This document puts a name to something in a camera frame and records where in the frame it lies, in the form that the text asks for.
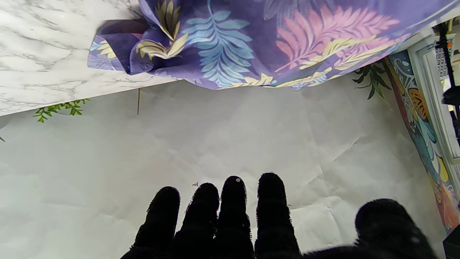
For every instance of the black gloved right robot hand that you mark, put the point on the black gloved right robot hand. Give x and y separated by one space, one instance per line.
233 230

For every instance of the small green potted plant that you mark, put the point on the small green potted plant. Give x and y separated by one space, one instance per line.
57 108

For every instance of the black stand pole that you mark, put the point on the black stand pole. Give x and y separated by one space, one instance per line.
447 57

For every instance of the blue leaf print pillowcase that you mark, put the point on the blue leaf print pillowcase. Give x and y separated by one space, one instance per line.
233 43

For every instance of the large green leafy plant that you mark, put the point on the large green leafy plant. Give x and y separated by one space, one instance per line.
372 77

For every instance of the colourful painted banner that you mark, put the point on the colourful painted banner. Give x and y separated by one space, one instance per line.
420 118

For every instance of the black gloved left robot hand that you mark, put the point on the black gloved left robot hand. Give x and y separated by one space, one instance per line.
452 96

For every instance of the white framed panel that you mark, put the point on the white framed panel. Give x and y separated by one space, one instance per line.
431 90

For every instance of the thin brown stick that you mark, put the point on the thin brown stick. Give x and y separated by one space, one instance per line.
138 100

